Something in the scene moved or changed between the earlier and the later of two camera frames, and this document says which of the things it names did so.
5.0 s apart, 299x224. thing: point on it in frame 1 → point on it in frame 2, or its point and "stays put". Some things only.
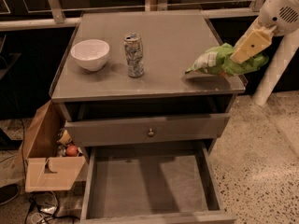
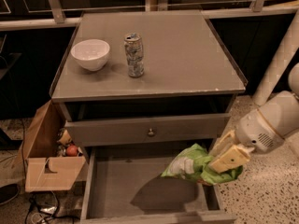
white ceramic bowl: (91, 54) stays put
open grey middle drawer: (159, 183) stays put
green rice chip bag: (218, 61) → (193, 162)
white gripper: (277, 14) → (257, 132)
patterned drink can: (134, 49) stays put
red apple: (71, 150) stays put
